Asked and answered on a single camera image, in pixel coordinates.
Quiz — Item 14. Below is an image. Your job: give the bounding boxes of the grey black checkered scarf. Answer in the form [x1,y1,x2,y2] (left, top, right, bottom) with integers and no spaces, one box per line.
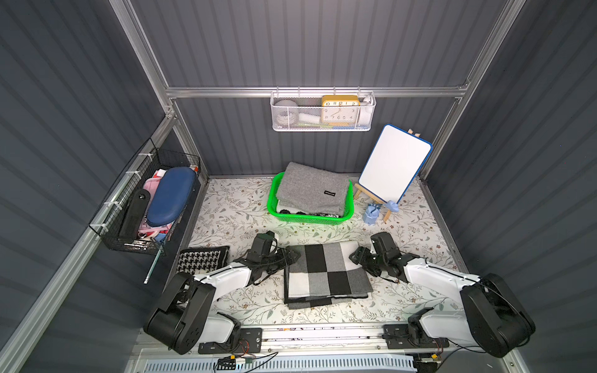
[284,241,373,309]

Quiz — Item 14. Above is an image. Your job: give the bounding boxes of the plain grey scarf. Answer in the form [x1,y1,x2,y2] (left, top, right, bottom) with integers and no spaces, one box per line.
[276,162,350,217]

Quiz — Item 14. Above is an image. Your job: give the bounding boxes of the smiley houndstooth knit scarf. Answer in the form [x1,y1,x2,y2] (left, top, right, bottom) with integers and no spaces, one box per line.
[277,205,339,219]

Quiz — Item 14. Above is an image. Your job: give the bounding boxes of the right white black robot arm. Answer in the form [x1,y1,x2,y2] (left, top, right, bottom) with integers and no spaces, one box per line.
[350,233,536,357]

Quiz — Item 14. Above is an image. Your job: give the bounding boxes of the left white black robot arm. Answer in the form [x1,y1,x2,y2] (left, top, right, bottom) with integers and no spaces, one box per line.
[143,231,301,354]

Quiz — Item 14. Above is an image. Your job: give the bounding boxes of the green plastic basket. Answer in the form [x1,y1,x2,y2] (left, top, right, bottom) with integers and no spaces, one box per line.
[267,172,355,225]

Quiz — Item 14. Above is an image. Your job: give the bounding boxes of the black white houndstooth scarf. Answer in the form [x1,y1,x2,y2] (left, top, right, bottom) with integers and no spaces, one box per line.
[176,246,229,275]

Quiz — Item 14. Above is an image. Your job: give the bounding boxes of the pink items in basket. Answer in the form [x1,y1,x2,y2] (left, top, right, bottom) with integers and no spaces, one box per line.
[137,169,173,242]

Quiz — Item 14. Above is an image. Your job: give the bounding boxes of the small blue figurine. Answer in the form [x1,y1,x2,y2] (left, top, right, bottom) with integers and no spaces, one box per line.
[362,201,400,225]

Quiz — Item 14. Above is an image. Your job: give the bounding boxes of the white tape roll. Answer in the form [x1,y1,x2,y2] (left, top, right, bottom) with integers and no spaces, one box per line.
[272,99,299,127]

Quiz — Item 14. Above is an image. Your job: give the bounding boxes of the yellow alarm clock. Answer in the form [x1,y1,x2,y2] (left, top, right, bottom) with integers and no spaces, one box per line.
[320,95,361,126]

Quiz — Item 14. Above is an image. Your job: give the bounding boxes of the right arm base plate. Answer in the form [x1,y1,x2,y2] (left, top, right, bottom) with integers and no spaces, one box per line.
[382,324,450,351]

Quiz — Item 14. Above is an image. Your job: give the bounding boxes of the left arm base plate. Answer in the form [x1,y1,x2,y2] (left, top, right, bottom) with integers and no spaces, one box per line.
[198,328,264,355]

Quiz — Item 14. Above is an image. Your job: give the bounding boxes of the aluminium front rail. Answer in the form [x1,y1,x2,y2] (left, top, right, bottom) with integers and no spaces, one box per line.
[134,319,509,357]

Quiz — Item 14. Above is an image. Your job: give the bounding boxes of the white board blue frame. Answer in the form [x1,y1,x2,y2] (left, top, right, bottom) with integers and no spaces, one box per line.
[357,123,434,205]

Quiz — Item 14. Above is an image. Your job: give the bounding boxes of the small circuit board with wires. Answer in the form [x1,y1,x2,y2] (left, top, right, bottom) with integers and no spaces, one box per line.
[213,355,254,372]

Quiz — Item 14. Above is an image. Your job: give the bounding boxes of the black remote handle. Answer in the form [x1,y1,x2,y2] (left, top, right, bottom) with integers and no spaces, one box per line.
[118,188,151,243]

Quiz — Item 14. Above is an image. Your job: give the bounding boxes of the white wire wall basket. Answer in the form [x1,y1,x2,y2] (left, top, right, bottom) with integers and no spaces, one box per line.
[270,91,377,132]

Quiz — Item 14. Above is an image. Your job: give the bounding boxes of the black wire side basket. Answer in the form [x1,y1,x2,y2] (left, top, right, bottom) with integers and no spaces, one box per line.
[90,146,201,256]

